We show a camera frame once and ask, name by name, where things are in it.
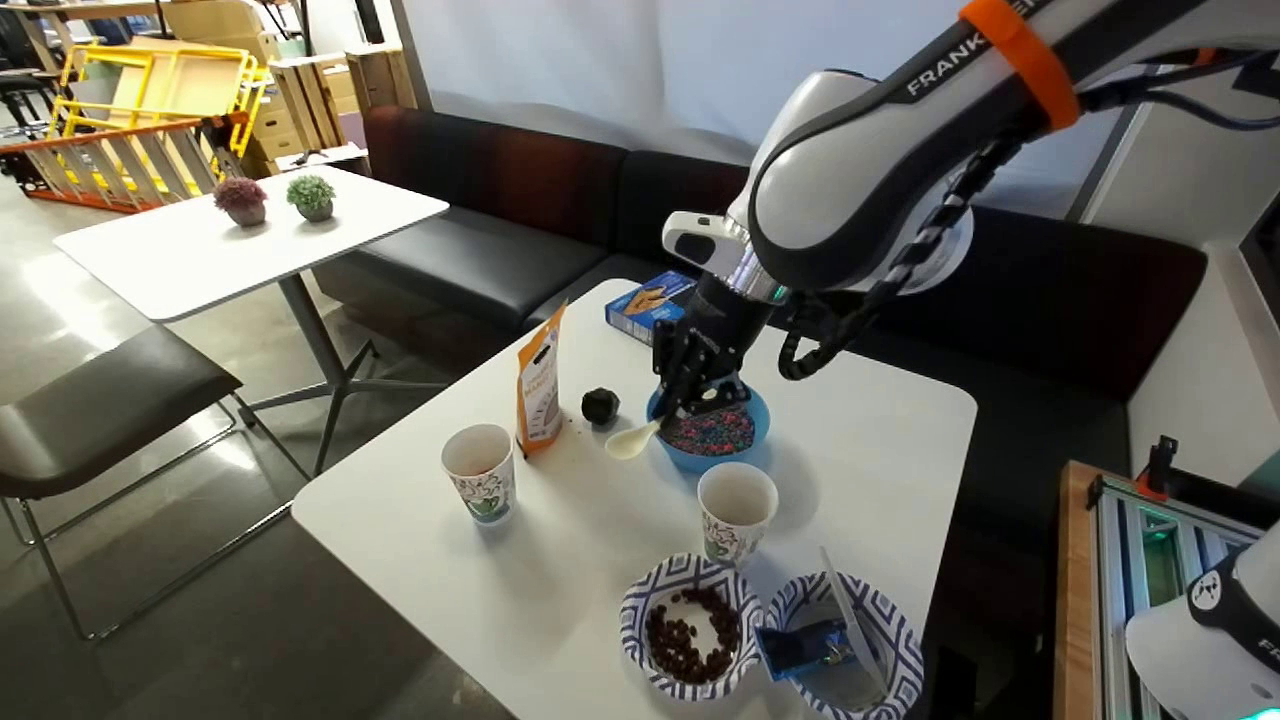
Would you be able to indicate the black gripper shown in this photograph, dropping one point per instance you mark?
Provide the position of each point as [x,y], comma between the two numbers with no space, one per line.
[715,333]

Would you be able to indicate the cream plastic spoon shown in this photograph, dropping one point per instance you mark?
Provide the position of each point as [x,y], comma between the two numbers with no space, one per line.
[632,438]

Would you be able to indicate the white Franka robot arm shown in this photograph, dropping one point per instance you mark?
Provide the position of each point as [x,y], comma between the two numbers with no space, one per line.
[852,172]

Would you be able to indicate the patterned paper cup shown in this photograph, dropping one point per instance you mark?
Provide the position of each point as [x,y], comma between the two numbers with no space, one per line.
[481,489]
[733,538]

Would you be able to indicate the colorful candies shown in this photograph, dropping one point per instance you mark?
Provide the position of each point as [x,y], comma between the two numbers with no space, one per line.
[723,434]

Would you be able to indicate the blue plastic bowl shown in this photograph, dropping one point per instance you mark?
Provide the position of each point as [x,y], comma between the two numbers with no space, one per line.
[727,463]

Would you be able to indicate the small black ball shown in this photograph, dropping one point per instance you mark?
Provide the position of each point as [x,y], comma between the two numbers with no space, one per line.
[602,405]

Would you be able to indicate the blue cookie box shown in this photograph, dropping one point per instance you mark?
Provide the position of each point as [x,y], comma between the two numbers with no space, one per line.
[641,306]

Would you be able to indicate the blue patterned paper plate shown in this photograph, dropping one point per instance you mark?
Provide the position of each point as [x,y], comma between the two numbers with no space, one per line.
[636,607]
[894,640]

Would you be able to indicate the brown cereal pieces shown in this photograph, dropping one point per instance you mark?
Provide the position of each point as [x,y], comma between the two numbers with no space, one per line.
[695,639]

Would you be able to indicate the black and brown bench sofa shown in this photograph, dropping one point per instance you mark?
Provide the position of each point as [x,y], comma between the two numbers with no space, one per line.
[481,263]

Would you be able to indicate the white plastic knife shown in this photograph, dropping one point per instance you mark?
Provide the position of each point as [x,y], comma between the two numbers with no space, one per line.
[852,620]

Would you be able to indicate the white backdrop screen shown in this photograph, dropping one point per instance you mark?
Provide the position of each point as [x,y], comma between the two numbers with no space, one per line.
[602,64]

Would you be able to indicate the wooden framed cart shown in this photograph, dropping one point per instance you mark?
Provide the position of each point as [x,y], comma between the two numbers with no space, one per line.
[1077,601]

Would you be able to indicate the wooden cabinet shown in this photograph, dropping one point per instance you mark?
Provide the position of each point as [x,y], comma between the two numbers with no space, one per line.
[303,107]

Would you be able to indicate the white side table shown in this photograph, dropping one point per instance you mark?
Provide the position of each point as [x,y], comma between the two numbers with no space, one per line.
[202,263]

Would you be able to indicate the yellow metal rack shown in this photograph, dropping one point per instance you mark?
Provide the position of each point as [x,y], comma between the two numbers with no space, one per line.
[162,62]

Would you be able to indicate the orange metal rack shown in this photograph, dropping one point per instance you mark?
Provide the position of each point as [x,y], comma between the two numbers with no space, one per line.
[105,164]

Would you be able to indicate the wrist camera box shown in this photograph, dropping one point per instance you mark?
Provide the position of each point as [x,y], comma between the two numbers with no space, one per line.
[696,243]

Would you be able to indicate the black metal frame chair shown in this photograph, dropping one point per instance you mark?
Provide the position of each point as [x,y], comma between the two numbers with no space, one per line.
[105,400]

